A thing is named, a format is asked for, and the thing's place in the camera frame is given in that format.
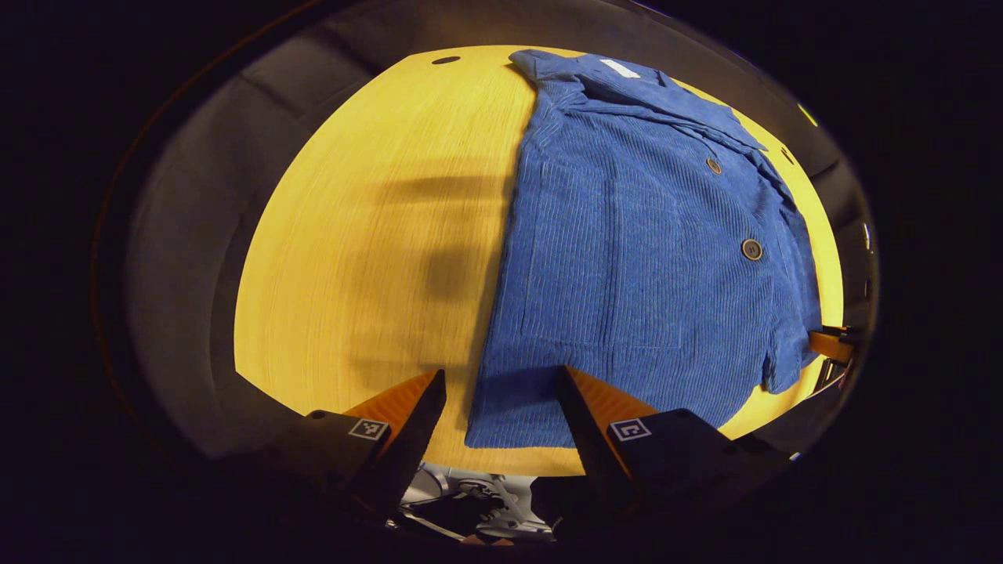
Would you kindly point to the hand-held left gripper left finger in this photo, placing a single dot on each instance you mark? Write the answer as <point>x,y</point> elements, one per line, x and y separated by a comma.
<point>407,446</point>

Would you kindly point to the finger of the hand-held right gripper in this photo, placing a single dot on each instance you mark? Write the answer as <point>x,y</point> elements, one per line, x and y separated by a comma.
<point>831,345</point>

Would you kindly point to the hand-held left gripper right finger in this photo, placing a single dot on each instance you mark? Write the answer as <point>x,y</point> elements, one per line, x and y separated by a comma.
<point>592,439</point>

